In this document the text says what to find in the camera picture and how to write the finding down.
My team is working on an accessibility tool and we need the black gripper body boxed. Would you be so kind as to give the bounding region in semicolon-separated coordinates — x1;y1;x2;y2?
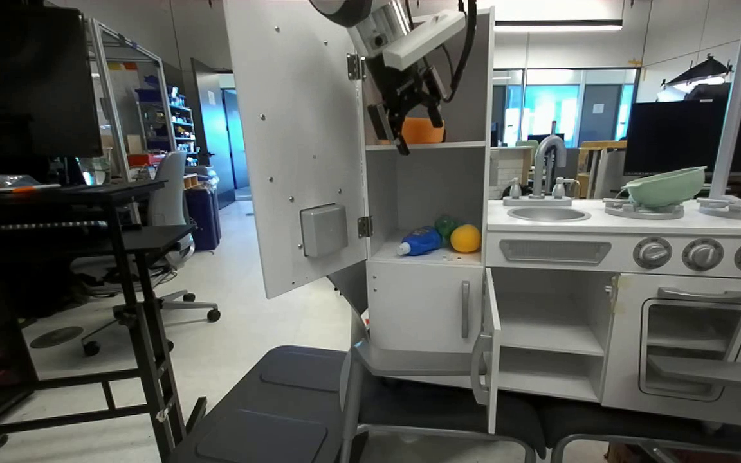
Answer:
372;54;454;113

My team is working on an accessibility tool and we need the green toy pepper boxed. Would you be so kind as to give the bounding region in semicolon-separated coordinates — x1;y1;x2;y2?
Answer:
432;213;461;248

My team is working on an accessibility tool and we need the tall white cabinet door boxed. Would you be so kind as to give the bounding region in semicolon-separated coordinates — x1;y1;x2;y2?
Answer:
220;0;369;301

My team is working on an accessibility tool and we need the blue detergent bottle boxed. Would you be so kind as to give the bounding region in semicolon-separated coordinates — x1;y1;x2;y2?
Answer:
396;227;445;261

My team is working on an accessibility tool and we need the small white cabinet door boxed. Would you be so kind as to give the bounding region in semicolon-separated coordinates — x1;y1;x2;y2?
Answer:
470;267;504;436

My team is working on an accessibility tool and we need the white oven door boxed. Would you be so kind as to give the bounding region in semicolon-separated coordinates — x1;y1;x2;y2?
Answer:
634;285;741;404

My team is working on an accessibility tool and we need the orange toy block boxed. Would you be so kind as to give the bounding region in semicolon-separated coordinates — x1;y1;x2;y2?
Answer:
398;113;447;148

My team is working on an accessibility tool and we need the grey toy faucet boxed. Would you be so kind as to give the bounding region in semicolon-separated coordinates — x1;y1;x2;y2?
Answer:
533;134;569;200

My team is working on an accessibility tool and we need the yellow toy ball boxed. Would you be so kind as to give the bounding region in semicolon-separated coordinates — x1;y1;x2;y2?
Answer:
447;224;484;258

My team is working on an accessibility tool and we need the grey sink basin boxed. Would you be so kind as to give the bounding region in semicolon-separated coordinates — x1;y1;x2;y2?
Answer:
499;203;593;227

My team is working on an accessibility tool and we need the wooden chair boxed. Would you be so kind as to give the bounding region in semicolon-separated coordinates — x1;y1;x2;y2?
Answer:
573;139;630;200

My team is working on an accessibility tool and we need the white toy kitchen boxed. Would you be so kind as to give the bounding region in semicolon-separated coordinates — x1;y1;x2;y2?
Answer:
353;7;741;432

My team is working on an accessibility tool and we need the grey burner grate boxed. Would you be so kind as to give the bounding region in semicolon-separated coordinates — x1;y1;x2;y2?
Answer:
601;195;647;217
697;193;741;217

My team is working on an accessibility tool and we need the mint green toy pot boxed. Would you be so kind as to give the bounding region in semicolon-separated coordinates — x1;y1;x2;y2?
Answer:
620;166;709;212

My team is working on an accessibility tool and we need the white office chair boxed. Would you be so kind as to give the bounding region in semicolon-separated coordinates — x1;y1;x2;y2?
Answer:
68;150;224;359

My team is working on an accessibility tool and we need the wide black monitor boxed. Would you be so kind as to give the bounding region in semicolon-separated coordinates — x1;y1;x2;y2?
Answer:
625;95;741;175

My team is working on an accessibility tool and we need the black desk cart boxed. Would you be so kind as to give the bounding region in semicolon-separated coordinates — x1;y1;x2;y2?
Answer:
0;179;197;460

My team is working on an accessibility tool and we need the black platform table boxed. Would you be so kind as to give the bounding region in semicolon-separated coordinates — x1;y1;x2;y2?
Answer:
167;343;741;463

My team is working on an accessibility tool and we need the black computer monitor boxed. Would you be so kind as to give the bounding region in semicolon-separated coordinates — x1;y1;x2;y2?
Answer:
0;4;106;182

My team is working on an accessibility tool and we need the white door with grey handle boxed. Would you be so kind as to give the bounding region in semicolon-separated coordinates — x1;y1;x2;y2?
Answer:
368;261;485;355

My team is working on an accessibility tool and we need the white upright post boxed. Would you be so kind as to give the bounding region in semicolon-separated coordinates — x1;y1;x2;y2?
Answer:
708;29;741;203

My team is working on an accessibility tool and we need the white whiteboard frame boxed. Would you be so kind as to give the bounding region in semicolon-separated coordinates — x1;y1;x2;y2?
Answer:
85;18;175;189

